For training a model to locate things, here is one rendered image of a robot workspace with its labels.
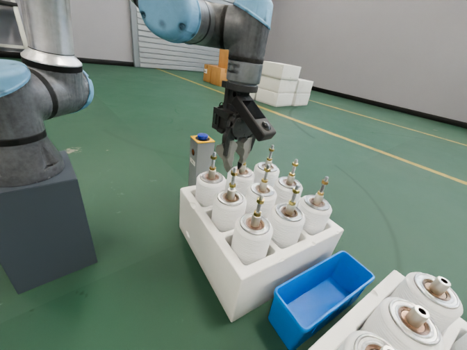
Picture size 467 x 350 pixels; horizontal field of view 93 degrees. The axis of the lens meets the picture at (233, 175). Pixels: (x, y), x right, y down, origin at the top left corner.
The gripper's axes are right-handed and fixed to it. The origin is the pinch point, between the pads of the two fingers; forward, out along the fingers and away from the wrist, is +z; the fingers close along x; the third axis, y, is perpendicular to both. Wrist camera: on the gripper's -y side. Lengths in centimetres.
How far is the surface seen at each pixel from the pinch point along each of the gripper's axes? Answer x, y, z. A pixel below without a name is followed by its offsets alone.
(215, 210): 4.2, 0.8, 13.3
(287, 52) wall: -515, 398, -40
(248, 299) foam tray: 5.9, -18.2, 27.8
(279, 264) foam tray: -1.9, -19.3, 18.9
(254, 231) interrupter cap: 3.3, -13.1, 10.1
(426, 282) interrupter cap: -18.0, -43.3, 10.2
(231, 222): 1.9, -3.6, 15.3
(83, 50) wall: -56, 513, 14
